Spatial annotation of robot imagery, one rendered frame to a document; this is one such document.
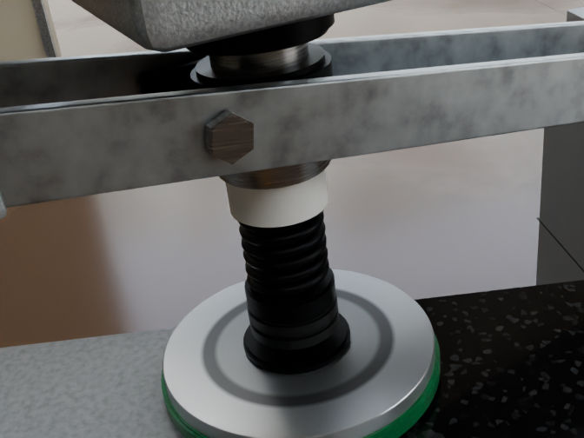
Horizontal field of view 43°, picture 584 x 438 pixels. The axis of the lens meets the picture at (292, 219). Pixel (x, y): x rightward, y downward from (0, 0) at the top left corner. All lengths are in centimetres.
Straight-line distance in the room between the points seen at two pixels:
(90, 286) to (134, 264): 17
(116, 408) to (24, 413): 7
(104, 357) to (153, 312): 165
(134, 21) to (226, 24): 4
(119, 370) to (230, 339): 11
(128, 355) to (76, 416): 8
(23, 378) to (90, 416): 9
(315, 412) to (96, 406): 19
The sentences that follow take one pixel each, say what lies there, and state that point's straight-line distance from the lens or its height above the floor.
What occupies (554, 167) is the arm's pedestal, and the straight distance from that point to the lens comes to 167.
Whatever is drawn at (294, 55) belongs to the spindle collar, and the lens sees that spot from 46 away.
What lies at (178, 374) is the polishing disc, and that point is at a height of 90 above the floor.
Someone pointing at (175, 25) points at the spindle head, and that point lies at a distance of 35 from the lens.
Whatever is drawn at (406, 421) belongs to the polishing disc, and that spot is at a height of 89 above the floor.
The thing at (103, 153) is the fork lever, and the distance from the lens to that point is 40.
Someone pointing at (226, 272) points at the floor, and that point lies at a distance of 243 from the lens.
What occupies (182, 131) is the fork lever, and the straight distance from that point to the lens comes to 41.
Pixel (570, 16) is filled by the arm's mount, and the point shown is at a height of 87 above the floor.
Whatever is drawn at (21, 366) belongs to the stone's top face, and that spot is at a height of 87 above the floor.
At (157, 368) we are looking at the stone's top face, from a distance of 64.
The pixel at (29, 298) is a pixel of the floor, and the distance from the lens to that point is 257.
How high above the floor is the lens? 126
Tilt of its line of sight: 28 degrees down
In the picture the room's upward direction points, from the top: 7 degrees counter-clockwise
